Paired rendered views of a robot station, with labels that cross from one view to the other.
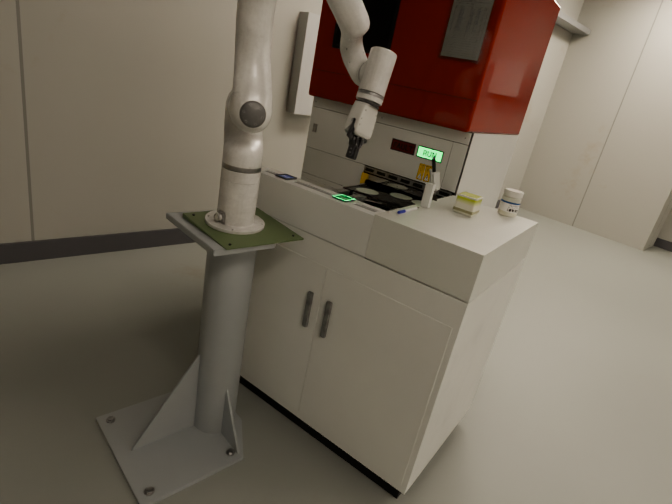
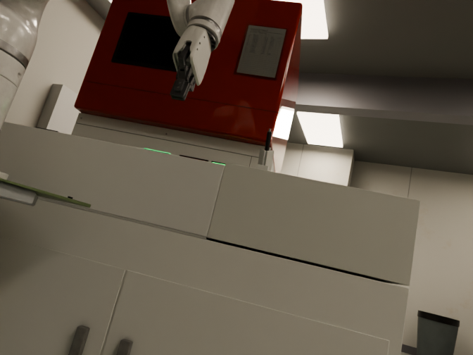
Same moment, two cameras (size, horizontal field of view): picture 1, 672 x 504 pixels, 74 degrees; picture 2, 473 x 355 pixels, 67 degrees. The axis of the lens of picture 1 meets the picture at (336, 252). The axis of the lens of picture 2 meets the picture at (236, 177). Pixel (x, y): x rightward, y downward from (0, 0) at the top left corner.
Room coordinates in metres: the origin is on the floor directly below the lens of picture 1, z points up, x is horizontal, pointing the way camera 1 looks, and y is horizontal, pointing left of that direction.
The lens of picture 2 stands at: (0.69, 0.12, 0.80)
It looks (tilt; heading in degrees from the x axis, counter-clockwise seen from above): 12 degrees up; 339
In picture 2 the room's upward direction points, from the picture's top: 14 degrees clockwise
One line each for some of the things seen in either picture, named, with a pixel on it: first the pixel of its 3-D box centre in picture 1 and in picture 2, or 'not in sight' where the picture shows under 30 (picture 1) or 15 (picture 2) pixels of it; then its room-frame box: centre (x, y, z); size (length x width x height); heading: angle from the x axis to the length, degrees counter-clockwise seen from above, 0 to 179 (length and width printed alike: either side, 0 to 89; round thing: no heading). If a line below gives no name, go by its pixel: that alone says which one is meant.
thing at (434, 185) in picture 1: (431, 188); (262, 173); (1.55, -0.28, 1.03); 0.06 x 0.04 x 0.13; 148
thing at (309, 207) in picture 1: (311, 207); (96, 177); (1.50, 0.12, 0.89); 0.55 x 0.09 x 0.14; 58
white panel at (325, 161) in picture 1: (375, 157); (156, 177); (2.07, -0.09, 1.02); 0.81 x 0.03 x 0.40; 58
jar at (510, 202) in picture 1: (510, 202); not in sight; (1.68, -0.61, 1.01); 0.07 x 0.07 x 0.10
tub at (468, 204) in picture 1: (467, 204); not in sight; (1.56, -0.42, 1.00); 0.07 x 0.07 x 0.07; 58
